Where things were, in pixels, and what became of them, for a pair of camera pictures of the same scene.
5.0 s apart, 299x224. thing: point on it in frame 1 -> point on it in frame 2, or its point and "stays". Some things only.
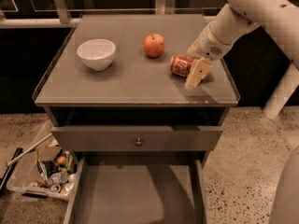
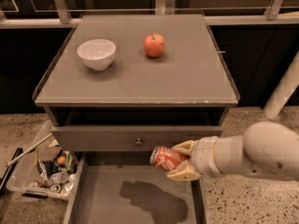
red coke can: (180, 64) -> (165, 159)
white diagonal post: (282, 91) stays
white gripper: (209, 46) -> (204, 157)
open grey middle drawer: (147, 189) stays
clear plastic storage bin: (49, 171) stays
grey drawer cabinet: (113, 89) stays
